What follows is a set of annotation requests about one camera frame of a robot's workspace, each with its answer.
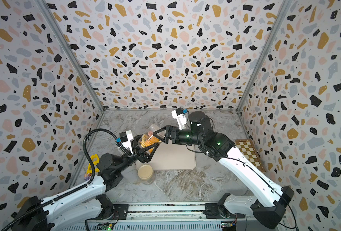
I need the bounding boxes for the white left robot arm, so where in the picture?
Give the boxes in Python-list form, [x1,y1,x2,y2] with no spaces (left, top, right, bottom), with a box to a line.
[3,136,160,231]

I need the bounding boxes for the metal corner post left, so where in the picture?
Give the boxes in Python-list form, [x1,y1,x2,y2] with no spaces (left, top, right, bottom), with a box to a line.
[35,1,105,114]

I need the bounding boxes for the wooden chessboard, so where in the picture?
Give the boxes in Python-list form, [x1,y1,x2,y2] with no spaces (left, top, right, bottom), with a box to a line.
[235,139,266,173]

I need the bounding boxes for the clear plastic cookie jar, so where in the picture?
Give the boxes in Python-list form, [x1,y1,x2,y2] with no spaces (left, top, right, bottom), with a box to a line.
[138,124,161,148]

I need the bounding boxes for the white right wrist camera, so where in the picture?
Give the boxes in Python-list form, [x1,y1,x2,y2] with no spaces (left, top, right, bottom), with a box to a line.
[171,107,188,130]

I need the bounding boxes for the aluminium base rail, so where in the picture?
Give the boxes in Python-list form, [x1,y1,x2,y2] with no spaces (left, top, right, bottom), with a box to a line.
[47,202,268,231]

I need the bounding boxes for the black corrugated cable hose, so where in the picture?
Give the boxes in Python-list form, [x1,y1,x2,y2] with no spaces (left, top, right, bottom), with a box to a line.
[0,128,122,231]

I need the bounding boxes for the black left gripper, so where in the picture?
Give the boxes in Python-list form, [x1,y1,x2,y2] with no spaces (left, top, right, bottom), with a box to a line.
[116,134,156,176]

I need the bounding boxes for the small colourful wrapped toy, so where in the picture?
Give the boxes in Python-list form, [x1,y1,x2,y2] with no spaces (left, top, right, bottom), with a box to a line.
[84,173,91,181]

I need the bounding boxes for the metal corner post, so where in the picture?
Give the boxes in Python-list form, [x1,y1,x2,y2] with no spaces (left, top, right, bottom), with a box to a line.
[236,0,292,114]
[35,1,105,114]

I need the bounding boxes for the beige plastic tray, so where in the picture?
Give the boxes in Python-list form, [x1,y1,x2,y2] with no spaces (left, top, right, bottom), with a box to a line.
[147,143,196,171]

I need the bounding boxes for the metal corner post right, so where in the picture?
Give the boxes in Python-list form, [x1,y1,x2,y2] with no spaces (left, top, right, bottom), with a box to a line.
[236,0,292,114]

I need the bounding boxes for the yellow plastic triangle toy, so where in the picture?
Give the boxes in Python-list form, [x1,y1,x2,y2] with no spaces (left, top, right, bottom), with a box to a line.
[86,154,100,174]

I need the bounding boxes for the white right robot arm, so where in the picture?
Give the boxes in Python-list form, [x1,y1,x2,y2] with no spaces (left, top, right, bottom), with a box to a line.
[153,110,294,230]

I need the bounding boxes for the jar with beige lid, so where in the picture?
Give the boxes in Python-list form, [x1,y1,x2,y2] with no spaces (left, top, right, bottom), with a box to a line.
[138,165,155,185]

